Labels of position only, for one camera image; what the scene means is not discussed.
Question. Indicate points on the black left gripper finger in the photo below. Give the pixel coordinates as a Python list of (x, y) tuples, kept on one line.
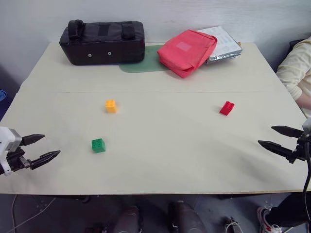
[(43, 159), (31, 139)]

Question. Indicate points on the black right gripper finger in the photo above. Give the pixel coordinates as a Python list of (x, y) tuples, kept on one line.
[(289, 131), (279, 148)]

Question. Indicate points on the person's black trouser leg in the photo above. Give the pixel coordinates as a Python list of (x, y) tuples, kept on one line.
[(292, 211)]

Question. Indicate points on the silver foil printed package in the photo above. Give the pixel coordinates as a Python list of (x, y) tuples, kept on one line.
[(224, 46)]

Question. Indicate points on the red fabric pouch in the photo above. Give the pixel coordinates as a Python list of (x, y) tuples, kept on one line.
[(184, 53)]

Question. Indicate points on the blue round object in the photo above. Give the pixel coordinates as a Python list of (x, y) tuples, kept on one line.
[(3, 97)]

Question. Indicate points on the green mat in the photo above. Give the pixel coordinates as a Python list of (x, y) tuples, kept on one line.
[(143, 65)]

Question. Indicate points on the yellow toy brick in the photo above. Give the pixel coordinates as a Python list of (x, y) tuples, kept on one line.
[(111, 106)]

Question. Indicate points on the black padded carry bag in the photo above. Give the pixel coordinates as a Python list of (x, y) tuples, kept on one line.
[(102, 46)]

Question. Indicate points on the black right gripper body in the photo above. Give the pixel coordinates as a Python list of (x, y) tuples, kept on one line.
[(303, 148)]

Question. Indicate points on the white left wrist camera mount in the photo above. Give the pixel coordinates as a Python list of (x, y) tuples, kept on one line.
[(8, 139)]

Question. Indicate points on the green toy brick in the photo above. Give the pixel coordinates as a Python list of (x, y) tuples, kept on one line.
[(98, 145)]

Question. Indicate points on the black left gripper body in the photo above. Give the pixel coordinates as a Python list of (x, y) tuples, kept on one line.
[(17, 160)]

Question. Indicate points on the white and red sneaker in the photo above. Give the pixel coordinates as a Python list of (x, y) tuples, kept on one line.
[(267, 219)]

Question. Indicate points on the red toy brick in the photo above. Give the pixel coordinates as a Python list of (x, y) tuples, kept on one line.
[(226, 108)]

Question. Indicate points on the dark rounded shape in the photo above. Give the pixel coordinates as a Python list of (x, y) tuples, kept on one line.
[(185, 218)]

